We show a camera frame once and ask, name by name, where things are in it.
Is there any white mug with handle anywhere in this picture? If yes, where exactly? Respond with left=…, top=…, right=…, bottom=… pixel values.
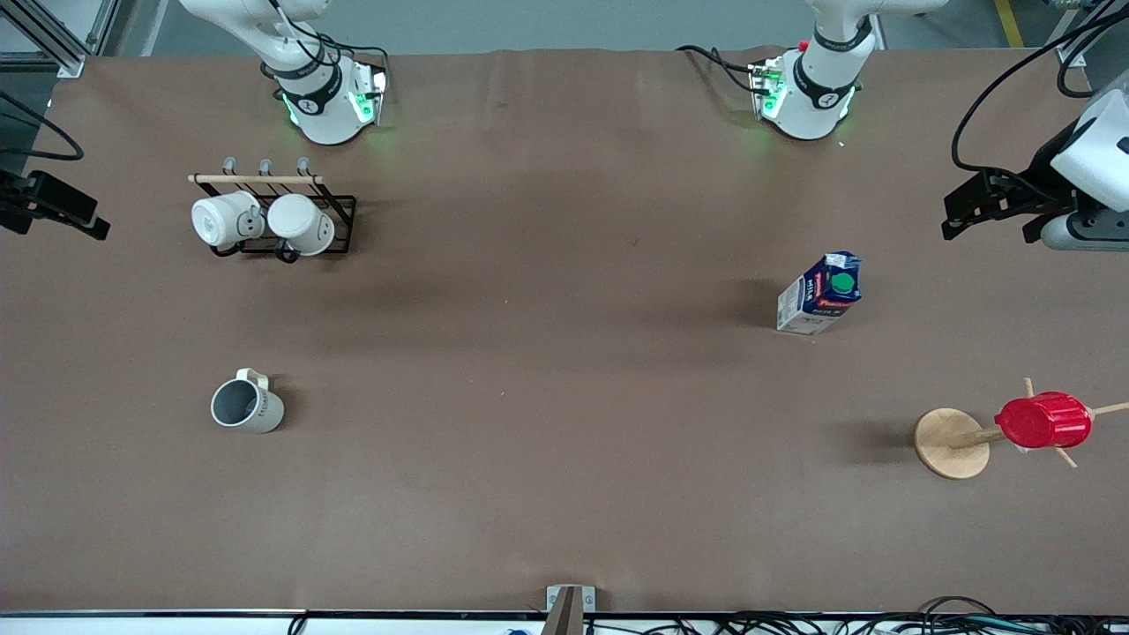
left=191, top=190, right=266, bottom=250
left=266, top=193, right=337, bottom=258

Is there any blue milk carton green cap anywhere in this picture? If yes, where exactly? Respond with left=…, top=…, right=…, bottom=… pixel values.
left=776, top=251, right=864, bottom=338

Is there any wooden mug tree stand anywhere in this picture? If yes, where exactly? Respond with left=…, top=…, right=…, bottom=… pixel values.
left=913, top=377, right=1129, bottom=481

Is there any grey ceramic mug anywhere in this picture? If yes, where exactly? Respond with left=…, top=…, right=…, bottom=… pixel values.
left=210, top=368, right=287, bottom=435

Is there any aluminium frame profile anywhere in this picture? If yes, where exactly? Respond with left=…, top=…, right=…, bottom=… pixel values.
left=1045, top=0, right=1129, bottom=93
left=0, top=0, right=122, bottom=80

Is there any black wire mug rack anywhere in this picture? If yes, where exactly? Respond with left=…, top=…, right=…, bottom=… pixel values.
left=187, top=156, right=358, bottom=264

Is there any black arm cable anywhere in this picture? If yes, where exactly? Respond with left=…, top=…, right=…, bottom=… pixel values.
left=950, top=4, right=1129, bottom=177
left=0, top=91, right=86, bottom=163

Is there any red plastic cup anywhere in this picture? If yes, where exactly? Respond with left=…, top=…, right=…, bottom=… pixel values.
left=994, top=392, right=1094, bottom=451

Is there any small metal bracket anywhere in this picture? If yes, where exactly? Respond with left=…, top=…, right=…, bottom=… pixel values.
left=545, top=585, right=597, bottom=615

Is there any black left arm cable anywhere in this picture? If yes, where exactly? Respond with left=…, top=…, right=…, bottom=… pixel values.
left=950, top=4, right=1129, bottom=177

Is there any black base cable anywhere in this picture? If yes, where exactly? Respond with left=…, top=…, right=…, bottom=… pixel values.
left=265, top=0, right=394, bottom=76
left=676, top=43, right=765, bottom=96

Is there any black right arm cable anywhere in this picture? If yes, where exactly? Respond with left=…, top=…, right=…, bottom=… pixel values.
left=0, top=91, right=86, bottom=163

